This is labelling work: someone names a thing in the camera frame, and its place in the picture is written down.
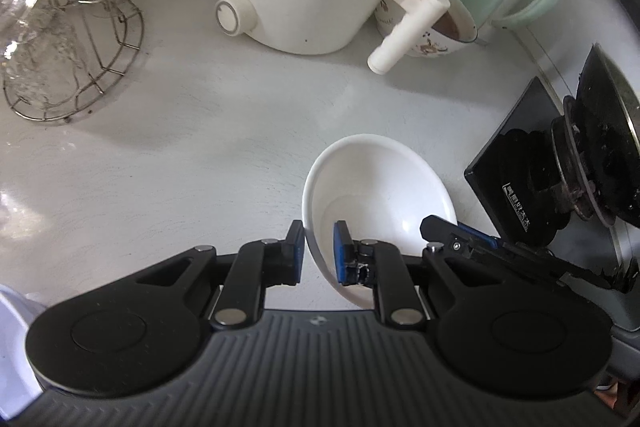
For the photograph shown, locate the wire rack with glassware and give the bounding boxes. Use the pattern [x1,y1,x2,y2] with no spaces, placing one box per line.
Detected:
[1,0,145,124]

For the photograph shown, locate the person's right hand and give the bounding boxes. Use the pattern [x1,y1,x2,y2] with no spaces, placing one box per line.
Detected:
[594,374,620,409]

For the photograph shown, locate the black wok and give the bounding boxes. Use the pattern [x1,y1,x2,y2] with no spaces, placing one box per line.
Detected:
[550,43,639,228]

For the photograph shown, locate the floral bowl behind cooker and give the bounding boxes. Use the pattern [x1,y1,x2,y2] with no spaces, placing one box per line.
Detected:
[373,0,477,58]

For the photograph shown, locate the white small bowl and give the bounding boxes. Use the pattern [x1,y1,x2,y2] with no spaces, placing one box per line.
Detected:
[302,134,458,309]

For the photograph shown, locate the light blue small bowl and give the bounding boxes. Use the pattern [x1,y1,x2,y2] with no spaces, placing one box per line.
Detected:
[0,285,46,421]

